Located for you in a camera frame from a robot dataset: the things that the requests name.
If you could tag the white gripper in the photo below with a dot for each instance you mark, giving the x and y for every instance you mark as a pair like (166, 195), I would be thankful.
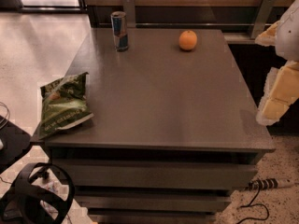
(288, 36)

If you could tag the blue silver redbull can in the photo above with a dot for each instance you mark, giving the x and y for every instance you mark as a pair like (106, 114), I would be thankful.
(119, 28)

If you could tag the orange fruit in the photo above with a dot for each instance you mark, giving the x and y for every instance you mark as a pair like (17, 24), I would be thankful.
(187, 40)

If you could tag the grey drawer cabinet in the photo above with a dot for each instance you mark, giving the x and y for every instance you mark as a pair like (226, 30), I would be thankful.
(172, 134)

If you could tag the striped power strip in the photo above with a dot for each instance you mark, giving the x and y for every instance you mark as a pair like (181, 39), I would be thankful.
(270, 183)

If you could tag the green chip bag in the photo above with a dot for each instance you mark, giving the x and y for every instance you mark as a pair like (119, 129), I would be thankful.
(64, 105)

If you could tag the black side table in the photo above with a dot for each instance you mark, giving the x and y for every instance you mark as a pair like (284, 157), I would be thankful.
(16, 143)

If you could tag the right grey metal bracket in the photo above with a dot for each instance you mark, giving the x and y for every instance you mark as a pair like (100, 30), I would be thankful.
(261, 18)

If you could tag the grey metal bracket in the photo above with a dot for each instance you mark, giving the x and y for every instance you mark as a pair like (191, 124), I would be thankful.
(261, 18)
(129, 9)

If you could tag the left grey metal bracket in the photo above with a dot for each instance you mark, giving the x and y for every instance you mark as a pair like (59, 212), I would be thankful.
(129, 9)

